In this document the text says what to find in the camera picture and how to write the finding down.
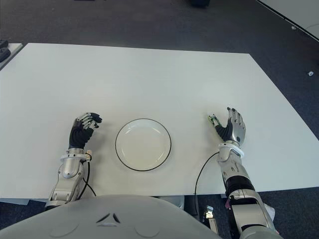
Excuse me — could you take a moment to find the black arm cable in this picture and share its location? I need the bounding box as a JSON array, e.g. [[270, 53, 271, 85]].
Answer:
[[194, 152, 220, 215], [79, 155, 97, 200]]

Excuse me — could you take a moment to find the white paper strip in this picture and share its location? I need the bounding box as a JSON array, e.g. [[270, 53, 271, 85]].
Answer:
[[264, 203, 276, 225]]

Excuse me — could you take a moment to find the white plate with black rim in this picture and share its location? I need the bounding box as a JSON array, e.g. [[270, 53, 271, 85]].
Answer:
[[115, 118, 172, 172]]

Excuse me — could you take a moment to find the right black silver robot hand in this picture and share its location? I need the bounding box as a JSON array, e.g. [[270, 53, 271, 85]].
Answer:
[[214, 107, 247, 146]]

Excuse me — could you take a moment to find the white side table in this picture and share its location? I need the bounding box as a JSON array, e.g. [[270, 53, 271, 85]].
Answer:
[[0, 42, 23, 72]]

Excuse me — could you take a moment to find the black chair base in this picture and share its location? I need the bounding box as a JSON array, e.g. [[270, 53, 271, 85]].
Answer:
[[188, 0, 211, 7]]

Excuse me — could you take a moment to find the grey robot torso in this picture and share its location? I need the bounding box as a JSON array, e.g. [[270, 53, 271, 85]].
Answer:
[[0, 194, 222, 239]]

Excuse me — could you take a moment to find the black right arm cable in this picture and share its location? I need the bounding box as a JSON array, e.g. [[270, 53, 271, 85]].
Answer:
[[194, 152, 220, 215]]

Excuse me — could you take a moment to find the metal bracket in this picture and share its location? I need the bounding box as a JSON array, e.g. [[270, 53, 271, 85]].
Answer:
[[202, 205, 217, 236]]

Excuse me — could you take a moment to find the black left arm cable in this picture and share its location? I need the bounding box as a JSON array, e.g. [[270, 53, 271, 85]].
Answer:
[[79, 155, 97, 200]]

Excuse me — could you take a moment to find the white desk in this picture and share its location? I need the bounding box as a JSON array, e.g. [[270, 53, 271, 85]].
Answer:
[[258, 0, 319, 40]]

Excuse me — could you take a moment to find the green toothpaste tube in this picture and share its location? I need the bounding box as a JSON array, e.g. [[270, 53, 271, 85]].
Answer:
[[207, 113, 222, 127]]

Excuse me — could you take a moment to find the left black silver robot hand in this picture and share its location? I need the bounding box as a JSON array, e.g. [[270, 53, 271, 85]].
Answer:
[[68, 112, 103, 150]]

